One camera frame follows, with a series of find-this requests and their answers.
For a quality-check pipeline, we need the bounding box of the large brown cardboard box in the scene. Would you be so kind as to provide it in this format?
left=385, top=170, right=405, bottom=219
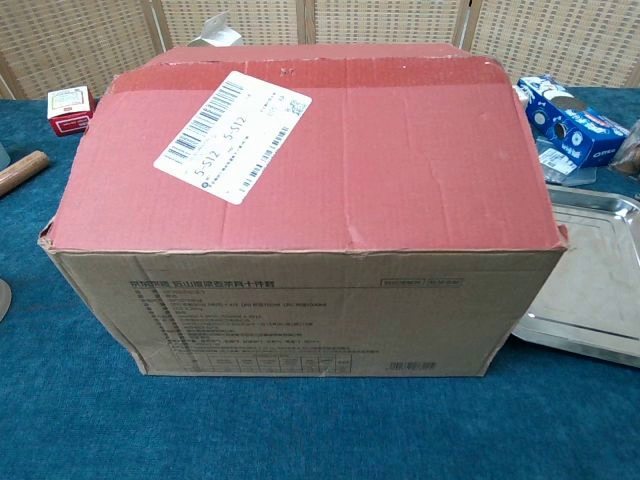
left=37, top=42, right=571, bottom=377

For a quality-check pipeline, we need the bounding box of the open white paper carton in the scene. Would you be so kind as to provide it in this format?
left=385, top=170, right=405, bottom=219
left=188, top=12, right=241, bottom=50

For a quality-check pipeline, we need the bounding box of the blue cookie package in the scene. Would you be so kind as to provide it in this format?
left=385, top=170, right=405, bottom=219
left=517, top=74, right=631, bottom=169

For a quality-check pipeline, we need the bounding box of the small red white box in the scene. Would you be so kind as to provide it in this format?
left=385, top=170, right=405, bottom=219
left=46, top=85, right=96, bottom=136

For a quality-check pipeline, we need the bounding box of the dark blue table cloth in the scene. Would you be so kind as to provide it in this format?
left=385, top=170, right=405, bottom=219
left=0, top=87, right=640, bottom=480

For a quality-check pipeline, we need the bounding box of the clear labelled plastic bag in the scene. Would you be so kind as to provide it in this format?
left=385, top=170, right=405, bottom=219
left=534, top=137, right=599, bottom=187

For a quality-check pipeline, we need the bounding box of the stainless steel tray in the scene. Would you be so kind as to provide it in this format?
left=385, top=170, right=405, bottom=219
left=512, top=182, right=640, bottom=369

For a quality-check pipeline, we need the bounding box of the wooden rolling pin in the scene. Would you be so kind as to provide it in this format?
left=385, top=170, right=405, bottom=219
left=0, top=150, right=50, bottom=197

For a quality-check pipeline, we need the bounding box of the woven folding screen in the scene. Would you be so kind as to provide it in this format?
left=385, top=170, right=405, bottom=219
left=0, top=0, right=640, bottom=100

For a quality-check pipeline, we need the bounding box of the clear tray of brown snacks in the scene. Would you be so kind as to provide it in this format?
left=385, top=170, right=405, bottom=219
left=607, top=119, right=640, bottom=176

